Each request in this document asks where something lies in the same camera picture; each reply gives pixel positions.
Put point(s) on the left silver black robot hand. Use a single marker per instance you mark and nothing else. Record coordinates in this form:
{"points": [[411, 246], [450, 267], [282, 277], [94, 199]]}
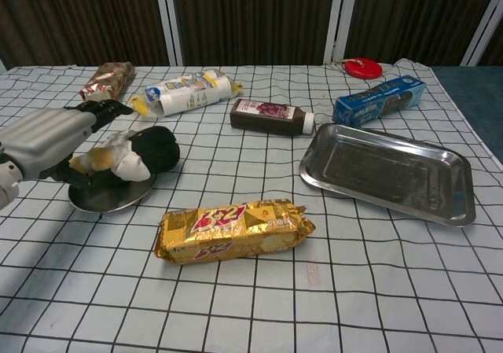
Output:
{"points": [[43, 140]]}

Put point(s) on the black white plush doll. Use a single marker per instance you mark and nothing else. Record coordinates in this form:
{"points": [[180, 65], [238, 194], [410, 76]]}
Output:
{"points": [[157, 150]]}

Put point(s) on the gold biscuit packet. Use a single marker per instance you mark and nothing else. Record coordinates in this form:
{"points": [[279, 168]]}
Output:
{"points": [[228, 231]]}

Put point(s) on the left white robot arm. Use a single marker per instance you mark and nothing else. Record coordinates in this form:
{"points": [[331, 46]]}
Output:
{"points": [[7, 188]]}

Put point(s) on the brown gold snack packet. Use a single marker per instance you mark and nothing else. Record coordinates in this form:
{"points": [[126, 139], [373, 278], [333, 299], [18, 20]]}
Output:
{"points": [[106, 81]]}

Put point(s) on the round steel plate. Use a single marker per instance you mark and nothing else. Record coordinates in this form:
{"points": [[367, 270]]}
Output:
{"points": [[110, 199]]}

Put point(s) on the white yellow snack packet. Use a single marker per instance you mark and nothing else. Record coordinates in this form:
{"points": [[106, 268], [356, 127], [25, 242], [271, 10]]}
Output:
{"points": [[184, 93]]}

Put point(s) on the brown drink bottle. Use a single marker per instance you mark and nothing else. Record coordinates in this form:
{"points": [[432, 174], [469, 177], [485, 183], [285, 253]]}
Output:
{"points": [[267, 115]]}

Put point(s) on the white checked tablecloth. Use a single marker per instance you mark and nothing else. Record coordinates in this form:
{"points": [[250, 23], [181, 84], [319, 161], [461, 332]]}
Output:
{"points": [[275, 302]]}

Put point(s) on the red round disc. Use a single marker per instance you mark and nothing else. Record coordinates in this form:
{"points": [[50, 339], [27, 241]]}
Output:
{"points": [[363, 69]]}

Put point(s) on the blue cookie box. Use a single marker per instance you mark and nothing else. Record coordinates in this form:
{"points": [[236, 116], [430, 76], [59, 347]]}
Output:
{"points": [[377, 101]]}

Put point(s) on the rectangular steel tray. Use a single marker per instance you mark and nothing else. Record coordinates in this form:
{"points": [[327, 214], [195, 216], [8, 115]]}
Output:
{"points": [[385, 172]]}

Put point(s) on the white divider frame post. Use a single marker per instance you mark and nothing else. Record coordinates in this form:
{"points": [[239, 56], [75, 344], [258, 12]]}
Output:
{"points": [[169, 19], [481, 19], [338, 15]]}

